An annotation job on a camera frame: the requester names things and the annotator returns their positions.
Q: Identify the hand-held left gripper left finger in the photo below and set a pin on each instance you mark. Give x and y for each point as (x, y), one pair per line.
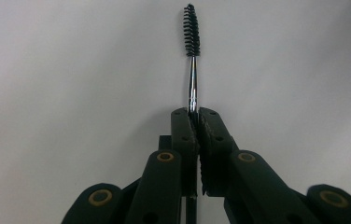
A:
(184, 140)

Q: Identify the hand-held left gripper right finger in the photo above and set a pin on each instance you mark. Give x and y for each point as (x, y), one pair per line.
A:
(215, 146)

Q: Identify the black spoolie brush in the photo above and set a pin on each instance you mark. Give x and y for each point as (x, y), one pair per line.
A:
(192, 31)

